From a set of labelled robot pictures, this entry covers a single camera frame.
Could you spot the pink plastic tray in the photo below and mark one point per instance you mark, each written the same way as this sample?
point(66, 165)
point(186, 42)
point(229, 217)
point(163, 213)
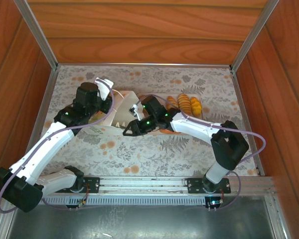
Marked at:
point(203, 105)

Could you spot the reddish brown fake pastry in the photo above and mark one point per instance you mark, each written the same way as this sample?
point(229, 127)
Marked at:
point(169, 131)

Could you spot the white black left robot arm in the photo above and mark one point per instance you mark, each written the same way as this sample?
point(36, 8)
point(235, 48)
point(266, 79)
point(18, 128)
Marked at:
point(47, 144)

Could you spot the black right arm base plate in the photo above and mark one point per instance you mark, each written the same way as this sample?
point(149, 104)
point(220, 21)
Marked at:
point(194, 185)

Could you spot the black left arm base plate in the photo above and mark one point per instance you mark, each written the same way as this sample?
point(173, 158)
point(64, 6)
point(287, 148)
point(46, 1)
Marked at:
point(93, 184)

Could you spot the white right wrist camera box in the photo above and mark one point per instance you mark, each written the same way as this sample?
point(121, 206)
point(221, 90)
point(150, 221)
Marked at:
point(137, 112)

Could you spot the floral patterned table mat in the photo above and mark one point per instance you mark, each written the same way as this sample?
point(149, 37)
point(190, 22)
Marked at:
point(139, 154)

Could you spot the grey metal sheet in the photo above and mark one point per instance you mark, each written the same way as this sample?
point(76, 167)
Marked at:
point(139, 221)

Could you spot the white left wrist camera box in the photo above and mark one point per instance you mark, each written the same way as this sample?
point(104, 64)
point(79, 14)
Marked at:
point(103, 87)

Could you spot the aluminium frame post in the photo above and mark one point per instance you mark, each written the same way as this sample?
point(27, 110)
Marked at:
point(255, 32)
point(37, 32)

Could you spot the white printed paper bag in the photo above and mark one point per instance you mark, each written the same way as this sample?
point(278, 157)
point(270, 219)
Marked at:
point(122, 109)

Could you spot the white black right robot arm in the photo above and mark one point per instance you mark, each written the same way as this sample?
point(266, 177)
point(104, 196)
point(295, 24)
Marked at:
point(196, 127)

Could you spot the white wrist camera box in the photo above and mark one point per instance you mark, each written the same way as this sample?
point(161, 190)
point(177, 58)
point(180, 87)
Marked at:
point(103, 87)
point(137, 112)

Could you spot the aluminium extrusion rail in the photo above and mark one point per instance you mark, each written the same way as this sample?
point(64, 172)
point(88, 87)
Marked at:
point(139, 183)

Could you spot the small golden fake croissant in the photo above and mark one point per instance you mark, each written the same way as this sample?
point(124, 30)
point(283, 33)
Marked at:
point(172, 103)

